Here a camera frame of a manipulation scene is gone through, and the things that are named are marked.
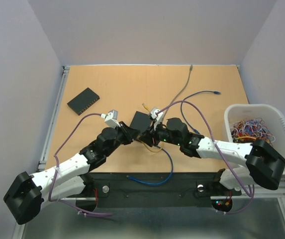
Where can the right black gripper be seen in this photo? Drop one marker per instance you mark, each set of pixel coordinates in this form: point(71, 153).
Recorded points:
point(147, 135)

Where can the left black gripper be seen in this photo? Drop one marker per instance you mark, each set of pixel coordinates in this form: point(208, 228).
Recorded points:
point(129, 133)

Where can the black network switch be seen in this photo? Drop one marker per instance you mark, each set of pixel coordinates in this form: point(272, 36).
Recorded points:
point(83, 101)
point(140, 121)

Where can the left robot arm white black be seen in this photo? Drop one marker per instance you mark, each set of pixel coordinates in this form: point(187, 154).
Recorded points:
point(28, 194)

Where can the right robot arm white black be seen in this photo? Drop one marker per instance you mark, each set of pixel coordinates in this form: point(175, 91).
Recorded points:
point(264, 164)

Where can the white plastic bin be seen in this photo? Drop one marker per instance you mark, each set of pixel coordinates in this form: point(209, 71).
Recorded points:
point(248, 122)

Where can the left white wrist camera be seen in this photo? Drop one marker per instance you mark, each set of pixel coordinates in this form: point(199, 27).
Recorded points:
point(111, 119)

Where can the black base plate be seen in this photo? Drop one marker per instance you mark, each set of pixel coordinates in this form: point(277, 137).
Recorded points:
point(149, 190)

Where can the aluminium frame rail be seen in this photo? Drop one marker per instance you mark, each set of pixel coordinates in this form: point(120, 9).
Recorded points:
point(46, 148)

